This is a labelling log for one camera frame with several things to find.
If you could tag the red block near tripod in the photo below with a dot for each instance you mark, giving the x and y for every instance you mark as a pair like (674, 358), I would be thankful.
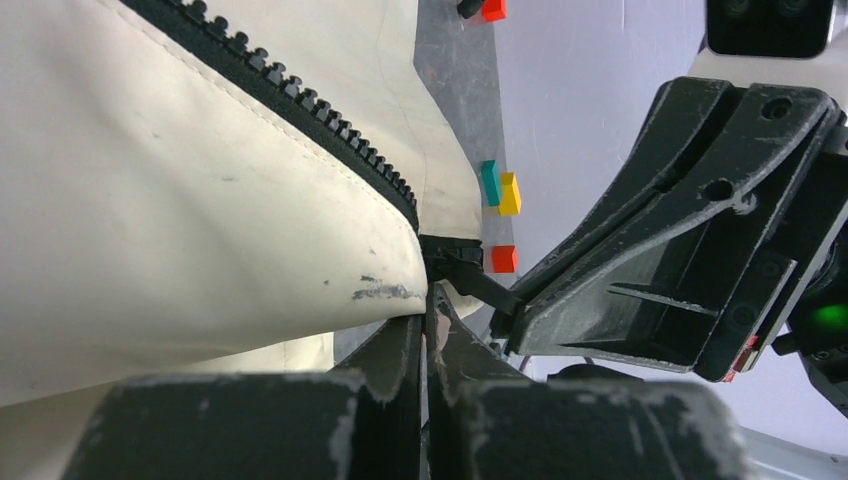
(494, 10)

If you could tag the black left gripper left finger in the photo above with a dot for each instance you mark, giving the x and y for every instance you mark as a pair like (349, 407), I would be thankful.
(360, 420)

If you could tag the cream zip-up jacket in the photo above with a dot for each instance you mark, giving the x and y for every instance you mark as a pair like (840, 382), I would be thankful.
(206, 187)

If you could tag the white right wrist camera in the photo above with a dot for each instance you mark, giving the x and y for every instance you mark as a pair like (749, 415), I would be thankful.
(799, 43)

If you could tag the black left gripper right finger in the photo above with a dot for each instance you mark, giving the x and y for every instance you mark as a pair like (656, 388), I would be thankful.
(488, 421)

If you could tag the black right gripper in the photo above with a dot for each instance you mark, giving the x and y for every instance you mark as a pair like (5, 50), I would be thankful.
(723, 236)

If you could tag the black zipper pull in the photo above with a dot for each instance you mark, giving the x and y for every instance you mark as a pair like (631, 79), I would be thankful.
(460, 262)

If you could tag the red block near wall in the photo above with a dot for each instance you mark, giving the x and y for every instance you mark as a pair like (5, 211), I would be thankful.
(504, 259)

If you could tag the yellow block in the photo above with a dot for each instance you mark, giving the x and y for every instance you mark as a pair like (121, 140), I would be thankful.
(511, 202)

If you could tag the teal block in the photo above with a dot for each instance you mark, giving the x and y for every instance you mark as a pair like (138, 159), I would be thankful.
(491, 179)

